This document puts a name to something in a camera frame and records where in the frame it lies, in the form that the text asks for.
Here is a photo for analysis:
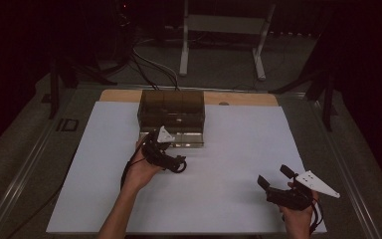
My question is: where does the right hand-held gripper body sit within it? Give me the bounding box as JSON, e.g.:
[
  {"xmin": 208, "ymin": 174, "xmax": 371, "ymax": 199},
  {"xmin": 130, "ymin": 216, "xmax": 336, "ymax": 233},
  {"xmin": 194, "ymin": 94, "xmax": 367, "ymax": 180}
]
[{"xmin": 266, "ymin": 170, "xmax": 341, "ymax": 212}]

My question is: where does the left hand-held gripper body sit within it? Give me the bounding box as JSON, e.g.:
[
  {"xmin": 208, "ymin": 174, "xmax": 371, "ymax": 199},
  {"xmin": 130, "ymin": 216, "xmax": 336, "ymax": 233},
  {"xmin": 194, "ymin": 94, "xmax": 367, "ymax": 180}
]
[{"xmin": 142, "ymin": 125, "xmax": 180, "ymax": 171}]

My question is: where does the dark translucent drawer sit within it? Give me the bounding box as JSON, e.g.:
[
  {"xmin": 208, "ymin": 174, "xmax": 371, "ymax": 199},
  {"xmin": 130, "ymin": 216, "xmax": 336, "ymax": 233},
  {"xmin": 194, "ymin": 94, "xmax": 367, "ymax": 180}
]
[{"xmin": 138, "ymin": 131, "xmax": 205, "ymax": 149}]

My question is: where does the dark translucent drawer box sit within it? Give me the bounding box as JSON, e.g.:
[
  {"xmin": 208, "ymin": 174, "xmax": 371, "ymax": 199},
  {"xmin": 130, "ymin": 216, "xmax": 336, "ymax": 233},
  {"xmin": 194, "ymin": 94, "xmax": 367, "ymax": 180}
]
[{"xmin": 137, "ymin": 89, "xmax": 206, "ymax": 135}]

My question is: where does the person's left hand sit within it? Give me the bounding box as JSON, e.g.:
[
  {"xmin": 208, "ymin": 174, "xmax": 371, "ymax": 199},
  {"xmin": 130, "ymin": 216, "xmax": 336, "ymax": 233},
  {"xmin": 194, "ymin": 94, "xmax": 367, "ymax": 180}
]
[{"xmin": 125, "ymin": 134, "xmax": 164, "ymax": 193}]

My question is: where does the person's right hand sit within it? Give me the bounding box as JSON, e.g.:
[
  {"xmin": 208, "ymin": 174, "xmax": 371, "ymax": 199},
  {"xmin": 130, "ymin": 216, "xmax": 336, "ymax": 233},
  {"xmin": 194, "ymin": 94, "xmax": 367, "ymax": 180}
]
[{"xmin": 278, "ymin": 192, "xmax": 320, "ymax": 236}]

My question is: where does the white table mat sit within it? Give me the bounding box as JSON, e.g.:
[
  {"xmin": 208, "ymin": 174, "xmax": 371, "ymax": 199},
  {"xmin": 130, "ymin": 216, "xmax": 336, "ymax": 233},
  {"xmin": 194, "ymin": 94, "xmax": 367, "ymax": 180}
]
[{"xmin": 45, "ymin": 101, "xmax": 328, "ymax": 235}]

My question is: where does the black stand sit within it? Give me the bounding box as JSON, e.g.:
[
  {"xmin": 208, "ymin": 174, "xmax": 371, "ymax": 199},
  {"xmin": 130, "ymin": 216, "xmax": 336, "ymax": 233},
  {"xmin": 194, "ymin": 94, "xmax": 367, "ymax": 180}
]
[
  {"xmin": 268, "ymin": 66, "xmax": 338, "ymax": 132},
  {"xmin": 48, "ymin": 59, "xmax": 117, "ymax": 120}
]

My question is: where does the white metal stand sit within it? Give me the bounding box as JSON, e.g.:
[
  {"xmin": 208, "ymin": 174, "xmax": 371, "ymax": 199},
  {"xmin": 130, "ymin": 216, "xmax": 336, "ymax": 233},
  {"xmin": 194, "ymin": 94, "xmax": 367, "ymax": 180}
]
[{"xmin": 178, "ymin": 0, "xmax": 277, "ymax": 82}]

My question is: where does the right hand-held gripper cable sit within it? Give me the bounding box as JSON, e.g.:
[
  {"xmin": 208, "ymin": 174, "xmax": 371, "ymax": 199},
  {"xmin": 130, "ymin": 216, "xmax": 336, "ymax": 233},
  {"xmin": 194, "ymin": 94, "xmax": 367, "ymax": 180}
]
[{"xmin": 307, "ymin": 198, "xmax": 324, "ymax": 235}]

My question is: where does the hand-held gripper cable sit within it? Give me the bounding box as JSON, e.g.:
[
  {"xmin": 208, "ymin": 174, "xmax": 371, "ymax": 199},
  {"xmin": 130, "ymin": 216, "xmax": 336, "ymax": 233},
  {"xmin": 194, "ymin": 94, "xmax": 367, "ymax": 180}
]
[
  {"xmin": 120, "ymin": 145, "xmax": 147, "ymax": 191},
  {"xmin": 307, "ymin": 198, "xmax": 324, "ymax": 235}
]

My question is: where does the left hand-held gripper cable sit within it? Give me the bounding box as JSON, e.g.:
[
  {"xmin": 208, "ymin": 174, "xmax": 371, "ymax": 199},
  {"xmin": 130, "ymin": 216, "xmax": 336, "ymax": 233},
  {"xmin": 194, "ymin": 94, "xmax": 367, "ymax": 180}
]
[{"xmin": 120, "ymin": 145, "xmax": 147, "ymax": 191}]

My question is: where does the metal rail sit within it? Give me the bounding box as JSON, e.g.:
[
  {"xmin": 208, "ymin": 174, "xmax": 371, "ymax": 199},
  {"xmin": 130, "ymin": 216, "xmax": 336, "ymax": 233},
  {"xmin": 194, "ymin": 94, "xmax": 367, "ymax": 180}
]
[
  {"xmin": 0, "ymin": 87, "xmax": 81, "ymax": 239},
  {"xmin": 313, "ymin": 99, "xmax": 382, "ymax": 239}
]

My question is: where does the black cable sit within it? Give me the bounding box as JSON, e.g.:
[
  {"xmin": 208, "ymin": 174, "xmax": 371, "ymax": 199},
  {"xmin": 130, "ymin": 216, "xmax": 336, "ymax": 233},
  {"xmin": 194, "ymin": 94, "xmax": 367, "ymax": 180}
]
[{"xmin": 130, "ymin": 54, "xmax": 160, "ymax": 92}]

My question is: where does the white cable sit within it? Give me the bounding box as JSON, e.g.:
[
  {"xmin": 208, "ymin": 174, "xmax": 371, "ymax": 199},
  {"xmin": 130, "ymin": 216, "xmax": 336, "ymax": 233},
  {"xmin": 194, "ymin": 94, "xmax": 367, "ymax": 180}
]
[{"xmin": 132, "ymin": 48, "xmax": 179, "ymax": 91}]

